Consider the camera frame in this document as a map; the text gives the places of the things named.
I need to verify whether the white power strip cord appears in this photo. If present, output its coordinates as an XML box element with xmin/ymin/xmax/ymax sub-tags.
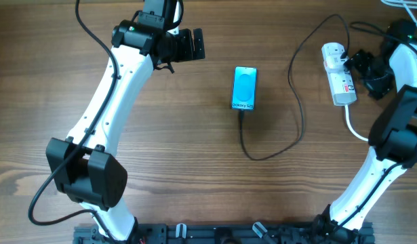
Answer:
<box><xmin>344</xmin><ymin>0</ymin><xmax>417</xmax><ymax>143</ymax></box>

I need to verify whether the teal screen smartphone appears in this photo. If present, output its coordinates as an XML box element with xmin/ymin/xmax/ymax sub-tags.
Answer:
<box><xmin>231</xmin><ymin>66</ymin><xmax>257</xmax><ymax>110</ymax></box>

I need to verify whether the white USB charger plug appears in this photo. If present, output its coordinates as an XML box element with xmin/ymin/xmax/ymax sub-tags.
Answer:
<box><xmin>323</xmin><ymin>55</ymin><xmax>348</xmax><ymax>73</ymax></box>

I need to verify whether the black USB charging cable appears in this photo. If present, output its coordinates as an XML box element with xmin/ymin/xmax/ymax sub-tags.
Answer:
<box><xmin>237</xmin><ymin>14</ymin><xmax>351</xmax><ymax>161</ymax></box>

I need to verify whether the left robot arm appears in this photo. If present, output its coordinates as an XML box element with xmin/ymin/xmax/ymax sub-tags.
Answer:
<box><xmin>46</xmin><ymin>1</ymin><xmax>205</xmax><ymax>243</ymax></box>

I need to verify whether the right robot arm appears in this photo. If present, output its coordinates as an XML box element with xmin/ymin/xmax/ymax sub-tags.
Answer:
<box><xmin>309</xmin><ymin>21</ymin><xmax>417</xmax><ymax>243</ymax></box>

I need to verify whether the white power strip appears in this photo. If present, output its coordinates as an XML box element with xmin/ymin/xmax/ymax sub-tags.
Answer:
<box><xmin>321</xmin><ymin>42</ymin><xmax>357</xmax><ymax>106</ymax></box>

